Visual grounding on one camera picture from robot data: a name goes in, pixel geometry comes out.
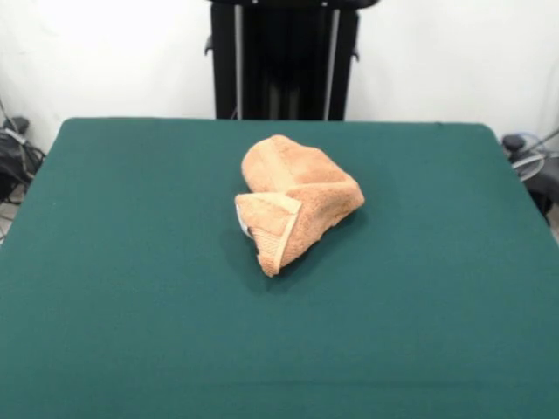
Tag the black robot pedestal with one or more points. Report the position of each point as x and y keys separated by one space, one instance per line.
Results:
x=284 y=57

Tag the dark green table cloth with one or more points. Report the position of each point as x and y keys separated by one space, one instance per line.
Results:
x=131 y=270

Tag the orange terry towel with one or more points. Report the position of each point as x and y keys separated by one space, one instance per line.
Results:
x=314 y=183

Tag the black stand base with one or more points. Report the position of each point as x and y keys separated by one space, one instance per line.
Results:
x=15 y=157
x=539 y=179

